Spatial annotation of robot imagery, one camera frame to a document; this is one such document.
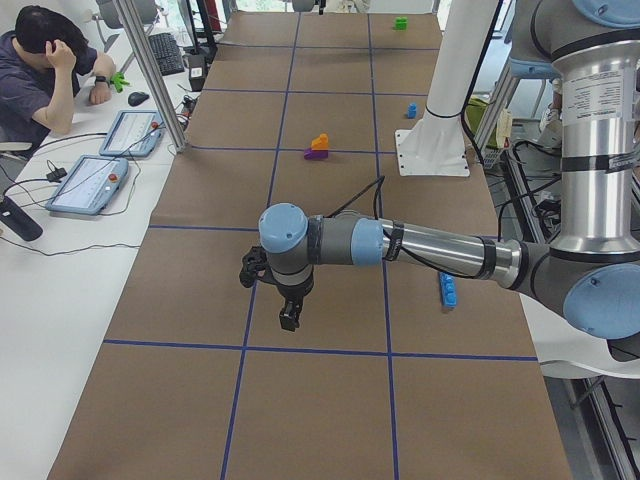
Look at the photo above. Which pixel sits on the seated person dark shirt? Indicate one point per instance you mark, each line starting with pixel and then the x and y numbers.
pixel 42 59

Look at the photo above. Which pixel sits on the long blue block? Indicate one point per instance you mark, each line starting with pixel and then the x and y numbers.
pixel 448 290

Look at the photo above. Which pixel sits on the blue teach pendant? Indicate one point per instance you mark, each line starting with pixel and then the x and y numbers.
pixel 89 186
pixel 133 133

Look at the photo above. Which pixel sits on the green double block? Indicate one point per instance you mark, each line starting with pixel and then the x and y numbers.
pixel 401 23

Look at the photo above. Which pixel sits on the lower blue teach pendant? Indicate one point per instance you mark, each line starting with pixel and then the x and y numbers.
pixel 89 186

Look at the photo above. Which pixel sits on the upper blue teach pendant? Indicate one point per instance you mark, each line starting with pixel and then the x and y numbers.
pixel 133 133

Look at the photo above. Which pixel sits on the purple trapezoid block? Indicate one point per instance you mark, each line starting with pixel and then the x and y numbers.
pixel 311 154

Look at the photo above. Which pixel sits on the orange trapezoid block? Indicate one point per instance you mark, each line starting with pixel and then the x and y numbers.
pixel 321 142

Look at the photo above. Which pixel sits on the blue block near pedestal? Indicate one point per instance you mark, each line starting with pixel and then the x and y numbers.
pixel 411 111

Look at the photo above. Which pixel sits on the aluminium frame post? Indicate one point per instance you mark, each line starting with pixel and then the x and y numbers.
pixel 134 29

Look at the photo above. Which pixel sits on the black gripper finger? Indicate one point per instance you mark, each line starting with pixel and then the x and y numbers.
pixel 290 313

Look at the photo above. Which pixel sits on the black keyboard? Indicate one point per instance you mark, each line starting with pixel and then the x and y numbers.
pixel 167 53

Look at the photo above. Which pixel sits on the green toy on desk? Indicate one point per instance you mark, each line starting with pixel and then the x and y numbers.
pixel 118 81

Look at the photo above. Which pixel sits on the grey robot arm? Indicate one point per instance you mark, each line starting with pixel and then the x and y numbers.
pixel 589 274

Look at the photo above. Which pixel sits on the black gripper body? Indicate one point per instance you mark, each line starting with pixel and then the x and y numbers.
pixel 294 293

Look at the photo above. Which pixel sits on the black computer mouse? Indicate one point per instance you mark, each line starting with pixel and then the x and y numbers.
pixel 137 98

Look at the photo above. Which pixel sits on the brown paper table mat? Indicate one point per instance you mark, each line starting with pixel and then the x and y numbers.
pixel 241 348

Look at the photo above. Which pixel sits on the white pedestal column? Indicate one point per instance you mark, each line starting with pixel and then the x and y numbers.
pixel 435 146

